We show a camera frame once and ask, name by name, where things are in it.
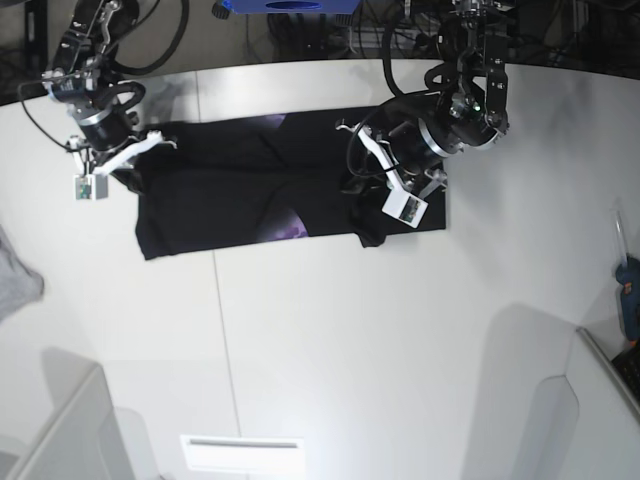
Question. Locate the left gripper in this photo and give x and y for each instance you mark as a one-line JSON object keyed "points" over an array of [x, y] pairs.
{"points": [[409, 157]]}

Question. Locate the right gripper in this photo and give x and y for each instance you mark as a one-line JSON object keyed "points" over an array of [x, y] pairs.
{"points": [[109, 141]]}

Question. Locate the black T-shirt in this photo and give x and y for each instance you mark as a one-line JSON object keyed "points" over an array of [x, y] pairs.
{"points": [[253, 180]]}

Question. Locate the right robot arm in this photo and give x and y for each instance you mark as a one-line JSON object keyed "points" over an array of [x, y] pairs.
{"points": [[85, 76]]}

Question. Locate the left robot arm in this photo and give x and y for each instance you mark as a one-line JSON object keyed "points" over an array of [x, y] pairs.
{"points": [[467, 90]]}

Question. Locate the black power strip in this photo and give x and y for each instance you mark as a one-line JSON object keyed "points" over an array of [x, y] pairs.
{"points": [[424, 46]]}

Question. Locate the grey cloth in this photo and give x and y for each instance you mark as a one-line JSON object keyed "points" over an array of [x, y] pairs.
{"points": [[20, 286]]}

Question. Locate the blue box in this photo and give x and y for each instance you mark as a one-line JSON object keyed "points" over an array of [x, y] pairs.
{"points": [[291, 6]]}

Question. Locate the blue glue gun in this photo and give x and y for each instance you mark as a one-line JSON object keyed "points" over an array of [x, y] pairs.
{"points": [[626, 275]]}

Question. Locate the black keyboard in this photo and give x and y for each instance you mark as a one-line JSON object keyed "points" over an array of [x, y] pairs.
{"points": [[627, 365]]}

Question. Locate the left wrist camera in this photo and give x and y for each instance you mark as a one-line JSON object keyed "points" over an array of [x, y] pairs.
{"points": [[405, 207]]}

